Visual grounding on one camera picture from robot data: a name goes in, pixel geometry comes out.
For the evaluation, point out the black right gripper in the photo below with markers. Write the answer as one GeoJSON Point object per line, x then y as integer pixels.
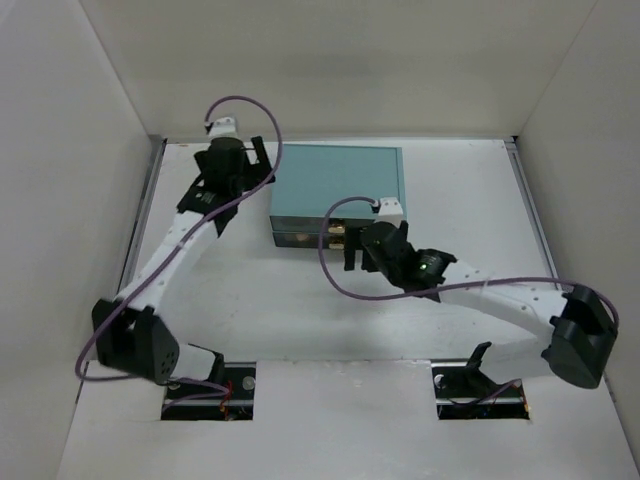
{"type": "Point", "coordinates": [353, 239]}

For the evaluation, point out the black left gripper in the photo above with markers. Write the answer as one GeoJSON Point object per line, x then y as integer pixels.
{"type": "Point", "coordinates": [252, 163]}

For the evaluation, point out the clear acrylic drawer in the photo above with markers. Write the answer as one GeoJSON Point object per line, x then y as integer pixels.
{"type": "Point", "coordinates": [310, 225]}
{"type": "Point", "coordinates": [309, 240]}

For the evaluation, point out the teal drawer organizer box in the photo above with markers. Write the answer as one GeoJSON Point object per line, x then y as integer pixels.
{"type": "Point", "coordinates": [313, 177]}

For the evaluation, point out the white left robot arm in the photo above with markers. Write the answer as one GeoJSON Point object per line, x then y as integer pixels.
{"type": "Point", "coordinates": [132, 331]}

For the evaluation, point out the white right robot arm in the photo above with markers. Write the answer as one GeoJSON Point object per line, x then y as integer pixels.
{"type": "Point", "coordinates": [571, 332]}

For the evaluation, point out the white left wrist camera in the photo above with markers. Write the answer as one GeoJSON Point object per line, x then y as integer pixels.
{"type": "Point", "coordinates": [223, 127]}

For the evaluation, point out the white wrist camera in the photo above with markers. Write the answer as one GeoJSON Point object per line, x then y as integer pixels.
{"type": "Point", "coordinates": [388, 210]}
{"type": "Point", "coordinates": [223, 127]}

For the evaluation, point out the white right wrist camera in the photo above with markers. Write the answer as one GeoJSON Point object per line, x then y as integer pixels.
{"type": "Point", "coordinates": [388, 210]}

